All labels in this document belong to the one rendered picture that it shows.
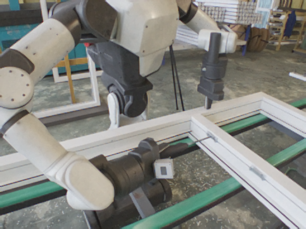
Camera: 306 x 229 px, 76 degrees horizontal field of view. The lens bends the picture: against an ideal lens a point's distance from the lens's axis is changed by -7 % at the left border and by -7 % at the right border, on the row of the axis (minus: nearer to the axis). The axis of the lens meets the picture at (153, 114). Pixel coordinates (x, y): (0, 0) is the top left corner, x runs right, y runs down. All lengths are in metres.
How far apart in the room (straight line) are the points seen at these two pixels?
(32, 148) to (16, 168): 0.24
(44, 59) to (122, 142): 0.35
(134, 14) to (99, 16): 0.10
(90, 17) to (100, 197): 0.41
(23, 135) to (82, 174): 0.13
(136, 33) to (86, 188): 0.43
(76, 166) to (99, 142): 0.25
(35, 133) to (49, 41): 0.20
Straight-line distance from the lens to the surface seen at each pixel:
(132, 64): 0.71
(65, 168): 0.43
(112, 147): 0.68
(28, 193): 0.66
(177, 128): 0.77
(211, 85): 0.77
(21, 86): 0.44
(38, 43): 0.50
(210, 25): 0.97
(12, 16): 4.05
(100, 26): 0.58
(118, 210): 1.39
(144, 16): 0.64
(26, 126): 0.44
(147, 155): 0.53
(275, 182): 0.60
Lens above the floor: 1.32
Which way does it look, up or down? 30 degrees down
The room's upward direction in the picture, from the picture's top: 1 degrees clockwise
